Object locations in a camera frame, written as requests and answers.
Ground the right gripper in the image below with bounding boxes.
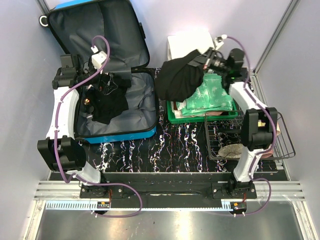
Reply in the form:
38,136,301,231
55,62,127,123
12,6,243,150
185,47,230,75

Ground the small black garment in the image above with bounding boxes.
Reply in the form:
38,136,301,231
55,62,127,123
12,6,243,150
87,73,132,125

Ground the blue fish-print suitcase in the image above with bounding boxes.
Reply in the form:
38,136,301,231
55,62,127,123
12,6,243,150
39,0,158,144

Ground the green white patterned garment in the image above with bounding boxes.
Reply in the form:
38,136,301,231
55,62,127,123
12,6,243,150
176,73,233,117

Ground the large black garment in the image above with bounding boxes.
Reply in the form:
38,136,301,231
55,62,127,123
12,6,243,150
154,49,204,102

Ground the pink mesh patterned pouch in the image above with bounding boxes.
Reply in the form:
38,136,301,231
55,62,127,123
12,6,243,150
173,110,226,119

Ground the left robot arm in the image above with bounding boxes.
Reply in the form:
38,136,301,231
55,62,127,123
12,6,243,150
37,54,109,198

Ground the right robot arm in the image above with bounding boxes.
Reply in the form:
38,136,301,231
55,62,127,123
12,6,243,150
200,47,278,199

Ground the white plastic drawer unit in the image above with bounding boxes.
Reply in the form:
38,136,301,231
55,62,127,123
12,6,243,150
167,30,214,61

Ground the green plastic tray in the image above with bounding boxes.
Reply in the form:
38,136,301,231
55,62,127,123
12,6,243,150
166,101,242,124

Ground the speckled grey plate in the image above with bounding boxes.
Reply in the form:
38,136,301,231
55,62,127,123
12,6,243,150
218,143,243,159

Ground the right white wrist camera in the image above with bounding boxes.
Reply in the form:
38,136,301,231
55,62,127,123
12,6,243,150
212,34,228,51

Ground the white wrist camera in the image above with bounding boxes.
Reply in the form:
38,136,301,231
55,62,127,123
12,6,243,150
212,34,228,51
91,45,108,70

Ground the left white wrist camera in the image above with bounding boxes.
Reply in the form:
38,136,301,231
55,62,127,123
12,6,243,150
91,45,108,70

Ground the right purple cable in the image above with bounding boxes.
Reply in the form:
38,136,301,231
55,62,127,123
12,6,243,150
207,34,278,217

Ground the purple cable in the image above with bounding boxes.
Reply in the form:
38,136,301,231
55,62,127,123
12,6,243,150
54,35,144,218
207,34,278,217

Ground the black wire basket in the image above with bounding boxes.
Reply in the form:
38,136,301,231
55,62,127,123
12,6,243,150
204,110,296,161

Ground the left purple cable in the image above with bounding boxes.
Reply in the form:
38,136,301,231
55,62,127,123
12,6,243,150
54,35,144,218

